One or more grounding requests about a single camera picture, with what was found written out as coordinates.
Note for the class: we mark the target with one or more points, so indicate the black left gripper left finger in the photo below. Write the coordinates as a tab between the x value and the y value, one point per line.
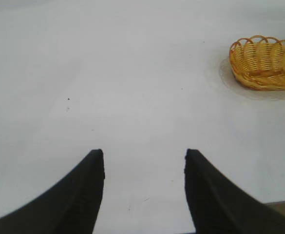
66	195

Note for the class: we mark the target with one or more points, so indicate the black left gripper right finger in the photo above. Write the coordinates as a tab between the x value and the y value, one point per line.
220	200

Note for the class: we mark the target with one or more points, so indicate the yellow woven wicker basket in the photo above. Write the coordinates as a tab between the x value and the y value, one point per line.
266	65

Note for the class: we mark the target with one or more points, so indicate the clear plastic round mat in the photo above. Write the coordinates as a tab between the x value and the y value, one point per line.
226	75

